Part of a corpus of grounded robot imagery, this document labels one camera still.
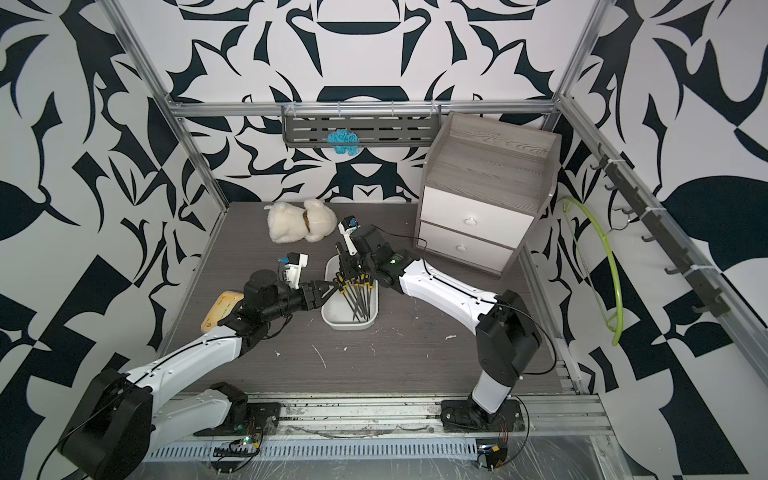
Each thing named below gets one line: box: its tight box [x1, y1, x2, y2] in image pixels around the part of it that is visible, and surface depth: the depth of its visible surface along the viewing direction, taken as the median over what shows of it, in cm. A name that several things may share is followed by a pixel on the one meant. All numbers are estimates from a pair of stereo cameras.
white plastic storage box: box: [321, 255, 379, 329], surface depth 95 cm
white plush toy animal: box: [264, 199, 338, 244], surface depth 106 cm
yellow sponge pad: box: [200, 290, 244, 333], surface depth 91 cm
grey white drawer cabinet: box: [414, 112, 562, 277], surface depth 89 cm
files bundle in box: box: [333, 272, 374, 323], surface depth 97 cm
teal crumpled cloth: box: [326, 128, 361, 156], surface depth 93 cm
